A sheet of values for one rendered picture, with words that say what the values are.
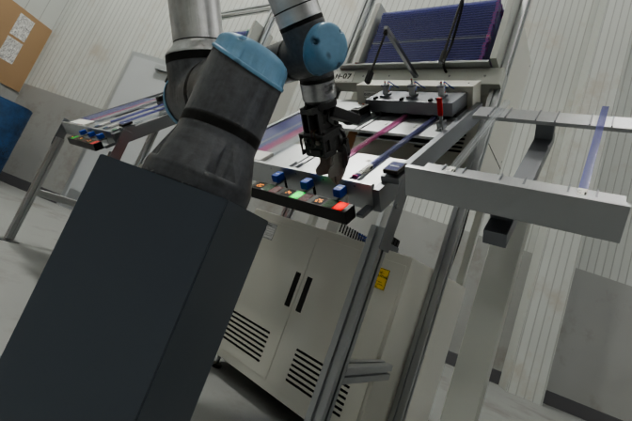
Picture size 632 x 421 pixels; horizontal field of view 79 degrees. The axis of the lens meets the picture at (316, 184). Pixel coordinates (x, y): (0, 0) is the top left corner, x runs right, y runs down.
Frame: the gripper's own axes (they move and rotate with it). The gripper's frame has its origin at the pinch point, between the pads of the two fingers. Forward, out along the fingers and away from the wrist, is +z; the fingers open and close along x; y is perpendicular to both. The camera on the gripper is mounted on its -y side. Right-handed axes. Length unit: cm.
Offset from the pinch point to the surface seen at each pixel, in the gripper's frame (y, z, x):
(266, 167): -2.3, 3.0, -29.0
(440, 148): -37.3, 5.8, 10.0
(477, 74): -82, -5, 5
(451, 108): -56, 0, 6
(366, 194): -2.3, 4.7, 6.2
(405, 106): -56, 0, -11
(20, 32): -100, -57, -574
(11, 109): -32, 18, -468
